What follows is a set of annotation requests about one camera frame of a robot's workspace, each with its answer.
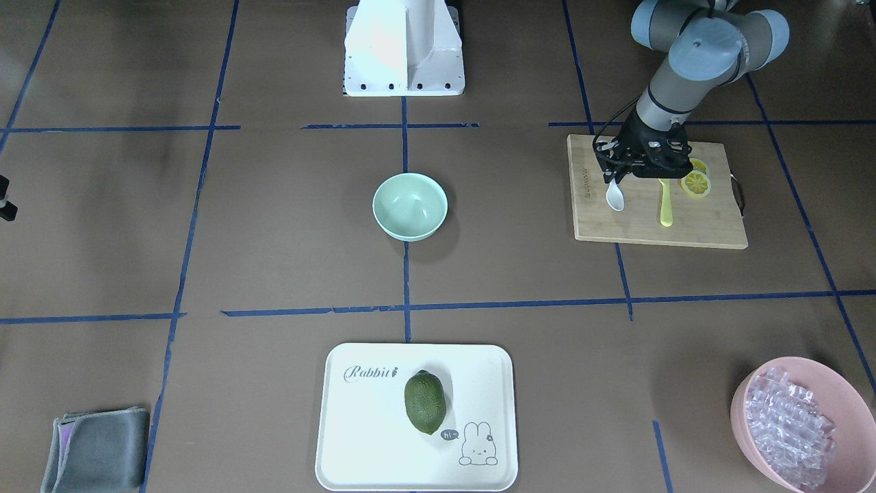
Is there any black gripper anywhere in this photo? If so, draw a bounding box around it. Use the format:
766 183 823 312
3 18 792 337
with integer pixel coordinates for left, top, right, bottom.
602 108 672 184

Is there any white plastic spoon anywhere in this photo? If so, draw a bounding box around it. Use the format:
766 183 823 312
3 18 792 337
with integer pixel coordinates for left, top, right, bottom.
605 178 626 212

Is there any mint green bowl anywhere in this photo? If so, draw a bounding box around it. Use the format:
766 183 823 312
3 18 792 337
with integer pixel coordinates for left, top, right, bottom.
372 173 450 242

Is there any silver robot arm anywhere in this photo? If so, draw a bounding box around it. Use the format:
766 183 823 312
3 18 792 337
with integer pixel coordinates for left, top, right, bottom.
593 1 790 184

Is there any pink bowl with ice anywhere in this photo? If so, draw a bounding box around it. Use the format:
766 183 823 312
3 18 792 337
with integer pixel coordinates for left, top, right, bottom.
730 357 875 492

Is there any yellow plastic knife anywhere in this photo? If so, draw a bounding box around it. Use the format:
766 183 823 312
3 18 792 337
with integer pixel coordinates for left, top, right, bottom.
659 178 675 227

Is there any bamboo cutting board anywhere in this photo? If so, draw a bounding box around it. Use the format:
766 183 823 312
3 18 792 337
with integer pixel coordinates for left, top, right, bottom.
567 134 749 250

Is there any folded grey cloth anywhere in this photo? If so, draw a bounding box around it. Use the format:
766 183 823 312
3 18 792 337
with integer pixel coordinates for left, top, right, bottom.
40 407 149 492

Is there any green avocado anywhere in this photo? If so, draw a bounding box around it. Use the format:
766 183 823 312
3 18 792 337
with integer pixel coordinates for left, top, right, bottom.
404 369 447 435

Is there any white rabbit tray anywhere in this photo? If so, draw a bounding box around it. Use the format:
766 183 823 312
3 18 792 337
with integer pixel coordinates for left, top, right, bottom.
315 343 519 491

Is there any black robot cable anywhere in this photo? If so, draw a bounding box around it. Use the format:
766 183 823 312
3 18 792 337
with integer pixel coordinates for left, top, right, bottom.
591 96 644 172

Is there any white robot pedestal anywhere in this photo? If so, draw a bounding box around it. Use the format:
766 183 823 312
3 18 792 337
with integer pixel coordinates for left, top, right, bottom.
342 1 466 97

